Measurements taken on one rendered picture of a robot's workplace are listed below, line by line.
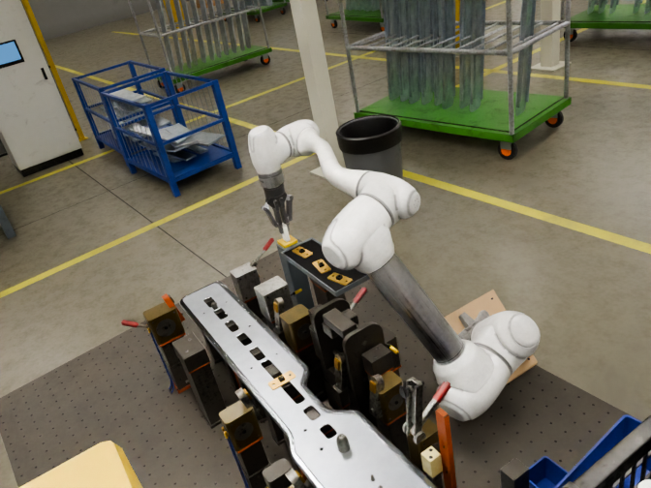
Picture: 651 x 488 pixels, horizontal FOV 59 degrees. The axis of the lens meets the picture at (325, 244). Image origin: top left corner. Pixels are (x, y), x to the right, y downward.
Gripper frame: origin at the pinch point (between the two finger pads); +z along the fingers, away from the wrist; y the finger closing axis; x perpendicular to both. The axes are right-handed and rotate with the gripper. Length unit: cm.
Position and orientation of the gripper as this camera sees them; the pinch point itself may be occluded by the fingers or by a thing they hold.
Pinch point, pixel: (285, 231)
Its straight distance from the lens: 220.3
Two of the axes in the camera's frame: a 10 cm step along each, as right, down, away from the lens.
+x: 5.4, 3.4, -7.7
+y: -8.2, 4.1, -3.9
